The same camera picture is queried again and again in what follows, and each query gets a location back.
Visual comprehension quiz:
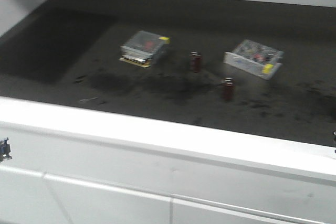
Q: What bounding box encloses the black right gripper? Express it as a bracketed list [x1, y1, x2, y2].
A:
[332, 131, 336, 153]

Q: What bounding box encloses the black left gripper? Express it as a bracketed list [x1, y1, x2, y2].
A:
[0, 137, 12, 162]

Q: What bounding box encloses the white cabinet front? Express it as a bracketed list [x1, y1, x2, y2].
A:
[1, 97, 335, 223]

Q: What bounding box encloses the right mesh power supply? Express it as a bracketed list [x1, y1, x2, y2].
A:
[223, 39, 284, 80]

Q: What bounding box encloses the mesh power supply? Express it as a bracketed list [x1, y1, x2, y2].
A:
[119, 30, 171, 68]
[223, 39, 284, 80]

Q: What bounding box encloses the front dark red capacitor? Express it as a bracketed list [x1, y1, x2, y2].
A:
[223, 77, 235, 101]

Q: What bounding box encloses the dark red capacitor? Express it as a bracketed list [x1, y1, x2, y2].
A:
[223, 77, 235, 101]
[191, 51, 202, 73]

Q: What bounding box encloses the rear dark red capacitor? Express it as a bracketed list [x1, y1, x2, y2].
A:
[191, 51, 202, 73]

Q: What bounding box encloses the left mesh power supply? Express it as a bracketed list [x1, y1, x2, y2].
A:
[119, 30, 171, 68]

